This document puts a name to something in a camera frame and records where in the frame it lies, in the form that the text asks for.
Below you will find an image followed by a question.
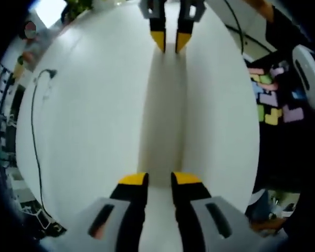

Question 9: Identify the white chair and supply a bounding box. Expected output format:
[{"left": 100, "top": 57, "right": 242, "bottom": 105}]
[{"left": 290, "top": 45, "right": 315, "bottom": 114}]

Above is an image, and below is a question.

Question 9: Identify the beige cutlery case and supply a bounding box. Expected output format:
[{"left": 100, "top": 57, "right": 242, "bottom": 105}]
[{"left": 136, "top": 48, "right": 187, "bottom": 187}]

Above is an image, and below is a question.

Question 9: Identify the black cable with plug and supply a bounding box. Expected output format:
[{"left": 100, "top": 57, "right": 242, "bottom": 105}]
[{"left": 30, "top": 68, "right": 59, "bottom": 212}]

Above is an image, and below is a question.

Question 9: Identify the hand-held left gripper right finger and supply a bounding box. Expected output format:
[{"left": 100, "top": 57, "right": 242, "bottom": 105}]
[{"left": 170, "top": 171, "right": 264, "bottom": 252}]

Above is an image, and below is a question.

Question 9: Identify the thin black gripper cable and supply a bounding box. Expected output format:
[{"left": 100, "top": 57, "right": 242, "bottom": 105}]
[{"left": 223, "top": 0, "right": 246, "bottom": 55}]

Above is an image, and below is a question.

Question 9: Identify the shelf with white boxes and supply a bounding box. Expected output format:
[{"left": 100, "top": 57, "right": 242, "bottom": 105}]
[{"left": 0, "top": 64, "right": 20, "bottom": 170}]

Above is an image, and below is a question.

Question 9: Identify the green potted plant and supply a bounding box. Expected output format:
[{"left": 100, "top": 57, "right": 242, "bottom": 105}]
[{"left": 65, "top": 0, "right": 96, "bottom": 14}]

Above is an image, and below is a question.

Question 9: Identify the beige cutlery case lid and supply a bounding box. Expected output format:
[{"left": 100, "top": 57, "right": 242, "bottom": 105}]
[{"left": 146, "top": 49, "right": 187, "bottom": 187}]

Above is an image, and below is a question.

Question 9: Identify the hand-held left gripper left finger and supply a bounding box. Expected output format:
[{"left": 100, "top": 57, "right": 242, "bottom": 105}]
[{"left": 70, "top": 171, "right": 150, "bottom": 252}]

